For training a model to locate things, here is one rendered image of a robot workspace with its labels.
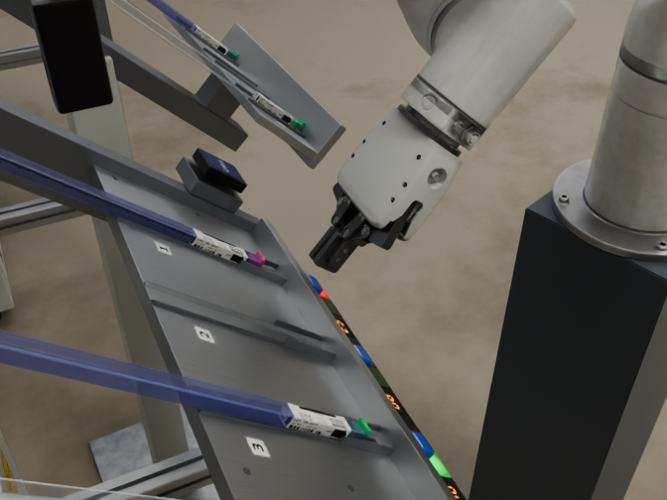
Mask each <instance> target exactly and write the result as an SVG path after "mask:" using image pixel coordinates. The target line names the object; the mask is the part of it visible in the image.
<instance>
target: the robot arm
mask: <svg viewBox="0 0 667 500"><path fill-rule="evenodd" d="M397 2H398V4H399V7H400V9H401V11H402V14H403V16H404V18H405V20H406V22H407V24H408V27H409V28H410V30H411V32H412V34H413V36H414V37H415V39H416V40H417V42H418V43H419V45H420V46H421V47H422V48H423V50H424V51H425V52H426V53H427V54H428V55H429V56H431V58H430V59H429V60H428V61H427V63H426V64H425V65H424V67H423V68H422V69H421V70H420V72H419V73H418V74H417V75H416V77H415V78H414V79H413V81H412V82H411V83H410V84H409V86H408V87H407V88H406V90H405V91H404V92H403V93H402V95H401V97H402V98H403V99H404V100H405V101H406V102H407V103H408V105H407V106H405V105H403V104H400V105H399V106H396V107H395V108H394V109H393V110H392V111H390V112H389V113H388V114H387V115H386V116H385V117H384V118H383V119H382V120H381V121H380V122H379V123H378V124H377V125H376V126H375V127H374V128H373V129H372V130H371V131H370V132H369V133H368V134H367V136H366V137H365V138H364V139H363V140H362V141H361V142H360V143H359V145H358V146H357V147H356V148H355V149H354V151H353V152H352V153H351V154H350V156H349V157H348V158H347V160H346V161H345V162H344V164H343V165H342V167H341V168H340V170H339V172H338V174H337V183H336V184H335V185H334V186H333V193H334V196H335V199H336V201H337V204H336V211H335V213H334V214H333V217H332V219H331V224H332V226H331V227H330V228H329V229H328V231H327V232H326V233H325V235H324V236H323V237H322V238H321V240H320V241H319V242H318V243H317V245H316V246H315V247H314V248H313V250H312V251H311V252H310V254H309V256H310V257H311V259H312V260H314V263H315V264H316V266H318V267H320V268H323V269H325V270H327V271H330V272H332V273H336V272H337V271H338V270H339V269H340V267H341V266H342V265H343V264H344V263H345V261H346V260H347V259H348V258H349V256H350V255H351V254H352V253H353V251H354V250H355V249H356V248H357V247H358V246H360V247H364V246H365V245H366V244H369V243H373V244H375V245H377V246H378V247H380V248H382V249H384V250H389V249H390V248H391V247H392V245H393V243H394V242H395V240H396V238H397V239H399V240H401V241H408V240H409V239H410V238H411V237H412V236H413V235H414V234H415V233H416V232H417V231H418V229H419V228H420V227H421V226H422V224H423V223H424V222H425V220H426V219H427V218H428V216H429V215H430V214H431V212H432V211H433V210H434V208H435V207H436V205H437V204H438V203H439V201H440V200H441V198H442V197H443V195H444V194H445V192H446V191H447V189H448V187H449V186H450V184H451V183H452V181H453V179H454V177H455V175H456V174H457V172H458V170H459V168H460V166H461V163H462V160H461V159H460V158H459V155H460V154H461V153H462V152H461V151H460V150H459V149H458V147H459V145H461V146H463V147H464V148H466V149H467V150H468V151H469V150H470V149H471V148H472V147H473V146H474V145H476V144H477V143H478V142H479V140H480V137H481V136H482V135H483V133H484V132H485V130H487V129H488V128H489V126H490V125H491V124H492V123H493V121H494V120H495V119H496V118H497V117H498V115H499V114H500V113H501V112H502V111H503V109H504V108H505V107H506V106H507V105H508V103H509V102H510V101H511V100H512V98H513V97H514V96H515V95H516V94H517V92H518V91H519V90H520V89H521V88H522V86H523V85H524V84H525V83H526V82H527V80H528V79H529V78H530V77H531V75H532V74H533V73H534V72H535V71H536V69H537V68H538V67H539V66H540V65H541V63H542V62H543V61H544V60H545V59H546V57H547V56H548V55H549V54H550V53H551V52H552V51H553V50H554V49H555V47H556V46H557V45H558V44H559V43H560V41H561V40H562V39H563V38H564V37H565V35H566V34H567V33H568V32H569V30H570V29H571V28H572V27H573V26H574V24H575V23H576V21H577V14H576V12H575V10H574V8H573V7H572V5H571V4H570V3H569V1H568V0H397ZM552 205H553V208H554V211H555V213H556V214H557V216H558V217H559V219H560V220H561V222H562V223H563V224H564V225H565V226H566V227H567V228H568V229H569V230H570V231H572V232H573V233H574V234H576V235H577V236H578V237H579V238H581V239H583V240H585V241H586V242H588V243H590V244H591V245H593V246H596V247H598V248H599V249H601V250H604V251H606V252H609V253H612V254H615V255H618V256H622V257H626V258H631V259H635V260H642V261H651V262H667V0H635V2H634V4H633V6H632V8H631V11H630V13H629V16H628V19H627V22H626V26H625V29H624V33H623V37H622V41H621V45H620V49H619V53H618V57H617V61H616V65H615V68H614V73H613V77H612V81H611V84H610V88H609V92H608V96H607V100H606V104H605V108H604V112H603V116H602V120H601V124H600V130H599V134H598V138H597V142H596V146H595V150H594V154H593V158H592V159H589V160H584V161H581V162H579V163H576V164H573V165H571V166H570V167H568V168H566V169H565V170H564V171H562V172H561V173H560V174H559V175H558V177H557V179H556V180H555V183H554V186H553V190H552ZM364 224H365V226H363V225H364Z"/></svg>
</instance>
